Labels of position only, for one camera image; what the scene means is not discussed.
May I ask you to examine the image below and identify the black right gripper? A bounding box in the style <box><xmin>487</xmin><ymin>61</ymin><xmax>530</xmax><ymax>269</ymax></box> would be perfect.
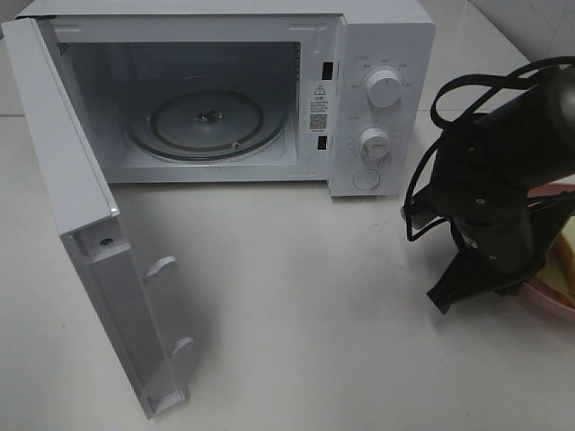
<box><xmin>412</xmin><ymin>170</ymin><xmax>553</xmax><ymax>314</ymax></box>

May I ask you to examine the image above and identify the sandwich with lettuce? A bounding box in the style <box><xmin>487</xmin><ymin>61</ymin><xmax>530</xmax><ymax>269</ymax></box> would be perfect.
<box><xmin>535</xmin><ymin>217</ymin><xmax>574</xmax><ymax>309</ymax></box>

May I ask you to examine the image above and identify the pink round plate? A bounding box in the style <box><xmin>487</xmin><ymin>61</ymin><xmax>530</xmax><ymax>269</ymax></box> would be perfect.
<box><xmin>516</xmin><ymin>181</ymin><xmax>575</xmax><ymax>320</ymax></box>

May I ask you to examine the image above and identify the round white door button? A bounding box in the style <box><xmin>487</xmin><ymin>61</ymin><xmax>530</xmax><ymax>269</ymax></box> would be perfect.
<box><xmin>352</xmin><ymin>169</ymin><xmax>380</xmax><ymax>191</ymax></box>

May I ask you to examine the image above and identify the white timer knob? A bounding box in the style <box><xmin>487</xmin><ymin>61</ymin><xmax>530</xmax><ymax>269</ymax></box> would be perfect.
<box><xmin>358</xmin><ymin>128</ymin><xmax>392</xmax><ymax>161</ymax></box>

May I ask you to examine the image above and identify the white microwave door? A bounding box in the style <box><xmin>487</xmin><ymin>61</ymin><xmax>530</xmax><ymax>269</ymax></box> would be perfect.
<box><xmin>2</xmin><ymin>18</ymin><xmax>186</xmax><ymax>418</ymax></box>

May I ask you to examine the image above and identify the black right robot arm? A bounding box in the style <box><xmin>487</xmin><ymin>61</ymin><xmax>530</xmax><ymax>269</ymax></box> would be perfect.
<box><xmin>402</xmin><ymin>56</ymin><xmax>574</xmax><ymax>312</ymax></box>

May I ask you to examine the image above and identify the upper white power knob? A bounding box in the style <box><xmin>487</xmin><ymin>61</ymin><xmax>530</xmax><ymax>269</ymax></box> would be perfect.
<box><xmin>365</xmin><ymin>66</ymin><xmax>403</xmax><ymax>108</ymax></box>

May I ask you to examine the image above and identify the white microwave oven body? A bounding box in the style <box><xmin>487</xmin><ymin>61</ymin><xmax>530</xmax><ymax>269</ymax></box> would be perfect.
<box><xmin>12</xmin><ymin>1</ymin><xmax>435</xmax><ymax>197</ymax></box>

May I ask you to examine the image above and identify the glass microwave turntable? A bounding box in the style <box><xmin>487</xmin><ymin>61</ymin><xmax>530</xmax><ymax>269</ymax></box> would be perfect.
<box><xmin>127</xmin><ymin>89</ymin><xmax>289</xmax><ymax>162</ymax></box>

